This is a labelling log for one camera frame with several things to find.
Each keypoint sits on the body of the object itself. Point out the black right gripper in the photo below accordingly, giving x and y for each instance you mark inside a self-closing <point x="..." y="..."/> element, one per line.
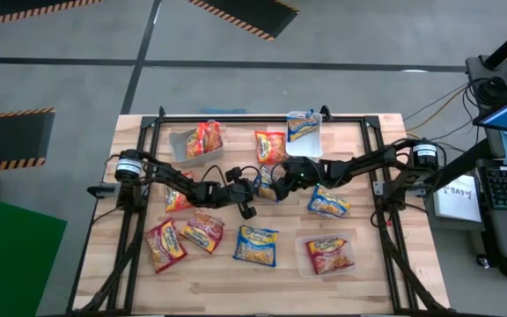
<point x="306" y="169"/>

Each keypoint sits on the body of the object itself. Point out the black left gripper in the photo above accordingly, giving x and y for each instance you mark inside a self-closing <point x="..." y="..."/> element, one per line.
<point x="238" y="193"/>

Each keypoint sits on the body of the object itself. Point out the orange Maruchan ramen pack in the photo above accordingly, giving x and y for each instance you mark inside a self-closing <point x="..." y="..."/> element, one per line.
<point x="270" y="147"/>
<point x="194" y="143"/>
<point x="213" y="137"/>
<point x="266" y="187"/>
<point x="175" y="200"/>

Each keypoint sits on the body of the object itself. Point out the blue Maruchan ramen pack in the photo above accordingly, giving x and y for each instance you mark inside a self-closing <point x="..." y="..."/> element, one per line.
<point x="256" y="246"/>
<point x="302" y="127"/>
<point x="329" y="202"/>

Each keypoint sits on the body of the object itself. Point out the red Maruchan ramen pack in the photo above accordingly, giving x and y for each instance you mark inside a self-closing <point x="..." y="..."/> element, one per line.
<point x="165" y="246"/>
<point x="203" y="231"/>
<point x="329" y="256"/>

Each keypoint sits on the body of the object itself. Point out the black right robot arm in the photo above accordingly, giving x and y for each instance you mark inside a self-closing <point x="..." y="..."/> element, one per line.
<point x="368" y="163"/>

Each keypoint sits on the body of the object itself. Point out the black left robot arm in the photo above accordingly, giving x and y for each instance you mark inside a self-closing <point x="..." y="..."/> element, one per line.
<point x="200" y="193"/>

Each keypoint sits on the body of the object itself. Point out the white plastic bin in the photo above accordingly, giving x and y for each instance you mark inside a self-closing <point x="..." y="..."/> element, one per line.
<point x="304" y="149"/>

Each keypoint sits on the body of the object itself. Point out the blue floor tape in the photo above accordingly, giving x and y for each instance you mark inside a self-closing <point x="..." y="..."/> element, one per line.
<point x="222" y="111"/>

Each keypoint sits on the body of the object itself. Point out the light grey plastic bin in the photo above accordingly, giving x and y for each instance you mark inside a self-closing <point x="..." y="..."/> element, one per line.
<point x="178" y="145"/>

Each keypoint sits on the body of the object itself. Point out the black hazard-striped floor mat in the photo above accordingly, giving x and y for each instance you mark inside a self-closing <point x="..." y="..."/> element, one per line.
<point x="11" y="136"/>
<point x="253" y="13"/>
<point x="16" y="6"/>

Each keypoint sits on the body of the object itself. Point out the white paper sign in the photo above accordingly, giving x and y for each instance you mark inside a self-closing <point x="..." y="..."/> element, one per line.
<point x="458" y="198"/>

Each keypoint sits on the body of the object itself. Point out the green board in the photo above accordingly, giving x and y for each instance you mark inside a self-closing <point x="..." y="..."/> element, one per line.
<point x="11" y="255"/>

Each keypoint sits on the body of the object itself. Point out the black aluminium table frame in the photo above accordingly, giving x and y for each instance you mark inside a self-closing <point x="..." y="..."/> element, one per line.
<point x="258" y="119"/>

